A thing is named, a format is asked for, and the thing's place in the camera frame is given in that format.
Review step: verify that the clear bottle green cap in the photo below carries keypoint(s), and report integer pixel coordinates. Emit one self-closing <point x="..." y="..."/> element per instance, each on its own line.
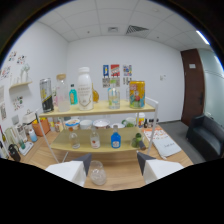
<point x="114" y="96"/>

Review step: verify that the clear bottle red label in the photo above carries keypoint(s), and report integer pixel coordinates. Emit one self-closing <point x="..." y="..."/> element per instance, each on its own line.
<point x="95" y="140"/>

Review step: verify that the clear glass with ice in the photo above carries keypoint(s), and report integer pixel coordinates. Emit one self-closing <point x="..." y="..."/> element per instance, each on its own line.
<point x="98" y="174"/>

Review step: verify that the bowl with blue lid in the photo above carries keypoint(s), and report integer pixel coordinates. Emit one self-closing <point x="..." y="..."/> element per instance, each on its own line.
<point x="72" y="124"/>

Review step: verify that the wooden wall shelf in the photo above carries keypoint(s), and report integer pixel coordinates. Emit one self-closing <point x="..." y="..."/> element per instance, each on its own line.
<point x="20" y="84"/>

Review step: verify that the multicolour wall poster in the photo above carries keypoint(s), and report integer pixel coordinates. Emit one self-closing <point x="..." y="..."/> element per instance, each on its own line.
<point x="127" y="70"/>

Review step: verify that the green mug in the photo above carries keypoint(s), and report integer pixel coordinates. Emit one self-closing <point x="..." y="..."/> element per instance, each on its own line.
<point x="129" y="122"/>

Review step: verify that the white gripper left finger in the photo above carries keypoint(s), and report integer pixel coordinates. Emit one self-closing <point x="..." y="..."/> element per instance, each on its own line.
<point x="71" y="170"/>

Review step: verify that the small teal bottle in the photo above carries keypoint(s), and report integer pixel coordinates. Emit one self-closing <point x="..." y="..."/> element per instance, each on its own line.
<point x="73" y="96"/>

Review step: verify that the yellow drink can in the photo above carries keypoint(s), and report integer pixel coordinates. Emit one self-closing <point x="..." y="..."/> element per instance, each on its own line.
<point x="137" y="95"/>

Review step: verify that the orange pot with fruit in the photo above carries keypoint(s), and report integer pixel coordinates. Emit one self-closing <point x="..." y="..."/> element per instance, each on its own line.
<point x="41" y="128"/>

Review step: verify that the brown door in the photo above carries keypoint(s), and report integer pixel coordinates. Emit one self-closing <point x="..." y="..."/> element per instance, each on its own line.
<point x="192" y="86"/>

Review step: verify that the green glass with limes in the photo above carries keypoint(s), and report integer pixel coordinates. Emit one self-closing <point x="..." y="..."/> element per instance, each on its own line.
<point x="137" y="140"/>

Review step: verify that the ceiling strip light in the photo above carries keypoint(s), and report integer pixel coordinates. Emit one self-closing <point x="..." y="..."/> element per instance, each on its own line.
<point x="203" y="37"/>

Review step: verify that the ceiling air vent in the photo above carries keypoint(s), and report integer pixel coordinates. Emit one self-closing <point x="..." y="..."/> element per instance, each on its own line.
<point x="137" y="29"/>

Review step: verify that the white book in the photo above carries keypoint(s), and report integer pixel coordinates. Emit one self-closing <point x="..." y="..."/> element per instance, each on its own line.
<point x="169" y="148"/>

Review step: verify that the small pink bottle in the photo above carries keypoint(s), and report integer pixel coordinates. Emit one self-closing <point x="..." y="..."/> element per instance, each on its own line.
<point x="55" y="98"/>

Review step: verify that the black yellow tall can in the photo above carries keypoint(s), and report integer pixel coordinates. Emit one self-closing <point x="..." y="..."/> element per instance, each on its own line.
<point x="46" y="96"/>

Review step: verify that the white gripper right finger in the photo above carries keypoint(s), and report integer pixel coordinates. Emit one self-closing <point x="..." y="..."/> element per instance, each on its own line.
<point x="156" y="168"/>

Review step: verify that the clear bottle orange cap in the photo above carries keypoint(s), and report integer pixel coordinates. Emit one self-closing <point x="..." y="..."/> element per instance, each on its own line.
<point x="74" y="140"/>

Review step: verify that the orange book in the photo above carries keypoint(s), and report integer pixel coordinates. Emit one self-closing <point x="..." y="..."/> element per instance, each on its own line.
<point x="156" y="133"/>

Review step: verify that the black kettle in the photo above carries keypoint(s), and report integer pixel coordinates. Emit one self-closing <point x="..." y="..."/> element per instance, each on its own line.
<point x="14" y="153"/>

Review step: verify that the two-tier wooden shelf rack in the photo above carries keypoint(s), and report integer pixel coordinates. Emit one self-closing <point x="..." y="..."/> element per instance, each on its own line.
<point x="103" y="140"/>

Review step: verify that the glass jar cork lid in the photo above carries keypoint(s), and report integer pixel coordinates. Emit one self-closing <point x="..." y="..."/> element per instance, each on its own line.
<point x="63" y="95"/>

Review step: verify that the black armchair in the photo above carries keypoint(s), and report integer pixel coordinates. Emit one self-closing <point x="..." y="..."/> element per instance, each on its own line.
<point x="205" y="136"/>

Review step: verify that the white tray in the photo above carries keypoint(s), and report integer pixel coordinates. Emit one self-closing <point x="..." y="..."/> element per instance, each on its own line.
<point x="26" y="148"/>

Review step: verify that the small bottle blue liquid white cap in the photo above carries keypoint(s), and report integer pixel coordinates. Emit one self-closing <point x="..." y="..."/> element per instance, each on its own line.
<point x="33" y="136"/>

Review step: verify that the red wall poster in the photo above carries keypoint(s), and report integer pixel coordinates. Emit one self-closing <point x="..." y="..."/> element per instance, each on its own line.
<point x="115" y="70"/>

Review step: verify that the blue yellow wall poster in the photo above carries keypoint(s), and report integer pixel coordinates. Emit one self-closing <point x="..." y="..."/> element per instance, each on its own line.
<point x="105" y="70"/>

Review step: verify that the white bowl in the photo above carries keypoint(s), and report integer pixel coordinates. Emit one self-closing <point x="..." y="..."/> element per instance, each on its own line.
<point x="86" y="124"/>

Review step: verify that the large white milk bottle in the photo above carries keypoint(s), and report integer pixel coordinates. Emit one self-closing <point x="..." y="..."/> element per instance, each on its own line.
<point x="85" y="90"/>

